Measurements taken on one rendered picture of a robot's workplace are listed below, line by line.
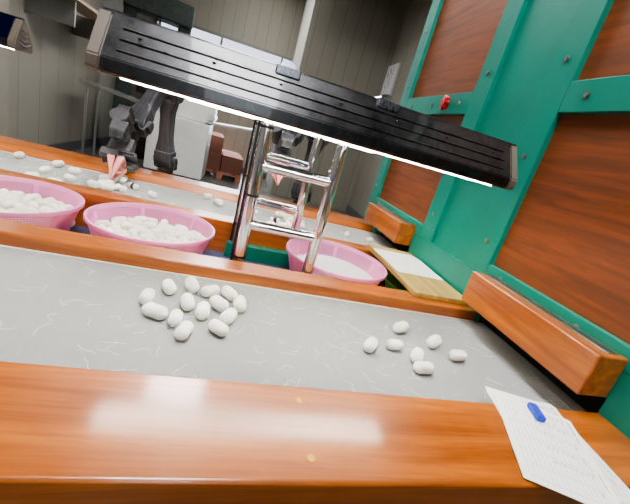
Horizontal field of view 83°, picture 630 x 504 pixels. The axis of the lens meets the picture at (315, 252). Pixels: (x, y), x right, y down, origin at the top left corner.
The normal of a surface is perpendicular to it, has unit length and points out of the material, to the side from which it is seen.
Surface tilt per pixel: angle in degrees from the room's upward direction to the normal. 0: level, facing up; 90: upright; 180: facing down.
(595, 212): 90
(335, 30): 90
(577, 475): 0
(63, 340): 0
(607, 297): 90
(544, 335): 90
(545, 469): 0
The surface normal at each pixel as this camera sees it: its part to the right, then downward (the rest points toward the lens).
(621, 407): -0.94, -0.18
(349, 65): 0.18, 0.35
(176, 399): 0.26, -0.92
